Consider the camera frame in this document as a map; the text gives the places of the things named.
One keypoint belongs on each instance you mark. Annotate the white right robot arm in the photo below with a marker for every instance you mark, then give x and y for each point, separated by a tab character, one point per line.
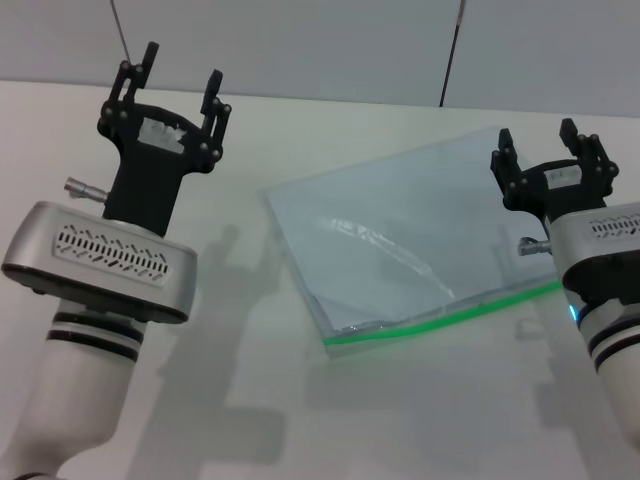
620	380

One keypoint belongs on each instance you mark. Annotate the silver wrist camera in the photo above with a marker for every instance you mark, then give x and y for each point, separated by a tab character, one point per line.
600	250
100	270

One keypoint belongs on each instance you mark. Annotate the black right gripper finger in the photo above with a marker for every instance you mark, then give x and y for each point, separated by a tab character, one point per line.
506	165
595	160

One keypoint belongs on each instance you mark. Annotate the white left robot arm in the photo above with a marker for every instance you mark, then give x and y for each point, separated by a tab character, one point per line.
75	390

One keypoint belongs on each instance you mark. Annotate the translucent green-zip document bag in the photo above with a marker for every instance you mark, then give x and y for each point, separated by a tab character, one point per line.
400	240

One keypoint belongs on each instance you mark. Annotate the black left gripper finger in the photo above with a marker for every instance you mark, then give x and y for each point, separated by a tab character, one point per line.
127	85
216	120

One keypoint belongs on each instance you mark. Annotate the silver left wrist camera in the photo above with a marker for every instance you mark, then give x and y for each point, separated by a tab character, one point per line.
100	270

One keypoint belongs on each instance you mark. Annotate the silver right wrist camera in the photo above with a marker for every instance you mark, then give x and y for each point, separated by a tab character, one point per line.
600	250

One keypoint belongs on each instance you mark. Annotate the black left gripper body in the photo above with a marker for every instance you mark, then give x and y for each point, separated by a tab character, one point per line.
150	170

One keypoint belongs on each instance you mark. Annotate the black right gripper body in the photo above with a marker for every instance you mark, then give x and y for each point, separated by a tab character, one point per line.
550	195

